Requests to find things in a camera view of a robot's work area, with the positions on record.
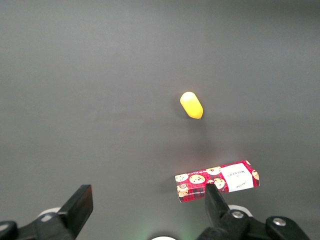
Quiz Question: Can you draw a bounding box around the red tartan cookie box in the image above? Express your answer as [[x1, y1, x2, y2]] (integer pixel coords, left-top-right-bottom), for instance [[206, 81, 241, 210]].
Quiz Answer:
[[174, 160, 260, 203]]

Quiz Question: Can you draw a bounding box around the yellow toy lemon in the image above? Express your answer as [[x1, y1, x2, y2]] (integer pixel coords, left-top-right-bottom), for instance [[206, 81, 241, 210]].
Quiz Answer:
[[179, 91, 204, 120]]

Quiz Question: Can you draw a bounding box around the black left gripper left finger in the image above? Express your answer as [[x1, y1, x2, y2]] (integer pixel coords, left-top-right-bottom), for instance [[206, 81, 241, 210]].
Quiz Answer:
[[0, 184, 94, 240]]

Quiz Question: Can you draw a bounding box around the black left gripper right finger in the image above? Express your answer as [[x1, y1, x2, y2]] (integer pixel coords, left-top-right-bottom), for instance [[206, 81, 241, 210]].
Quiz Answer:
[[197, 183, 311, 240]]

